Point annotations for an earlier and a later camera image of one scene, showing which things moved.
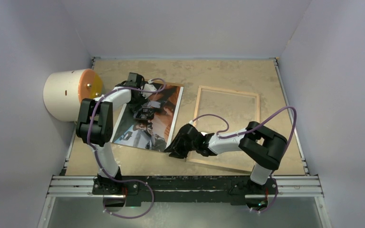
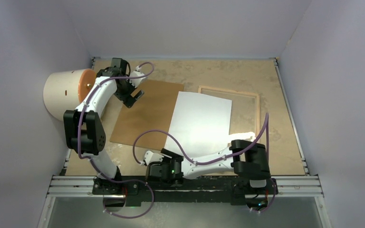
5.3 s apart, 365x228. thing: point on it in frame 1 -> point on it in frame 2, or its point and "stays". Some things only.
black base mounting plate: x=136 y=189 stays
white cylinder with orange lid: x=63 y=91 stays
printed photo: x=150 y=126 -> x=201 y=122
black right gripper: x=176 y=149 -> x=169 y=153
